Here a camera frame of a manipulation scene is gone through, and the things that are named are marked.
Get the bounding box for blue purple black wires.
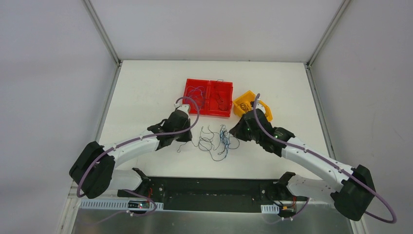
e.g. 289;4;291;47
175;124;241;162

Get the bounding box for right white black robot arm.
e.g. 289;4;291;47
229;109;375;221

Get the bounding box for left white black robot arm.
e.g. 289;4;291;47
69;107;192;199

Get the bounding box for yellow plastic bin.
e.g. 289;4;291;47
233;90;273;122

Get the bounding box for left red plastic bin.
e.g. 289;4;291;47
183;78;210;115

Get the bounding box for red plastic bin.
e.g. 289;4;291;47
183;78;210;115
206;79;233;117

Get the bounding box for right red plastic bin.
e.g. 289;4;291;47
206;79;233;117

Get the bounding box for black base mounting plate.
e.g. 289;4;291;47
137;176;293;213

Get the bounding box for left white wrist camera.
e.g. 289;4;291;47
174;103;190;115

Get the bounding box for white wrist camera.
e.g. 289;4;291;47
256;105;269;118
174;103;190;115

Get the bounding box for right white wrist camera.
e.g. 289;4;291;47
256;105;269;118

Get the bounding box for right white cable duct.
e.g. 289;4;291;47
261;204;280;214

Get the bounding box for white cable duct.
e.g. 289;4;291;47
79;199;155;211
261;204;280;214

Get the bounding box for left white cable duct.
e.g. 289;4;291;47
79;199;155;211

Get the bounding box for aluminium frame rail left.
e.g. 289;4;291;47
56;0;123;234

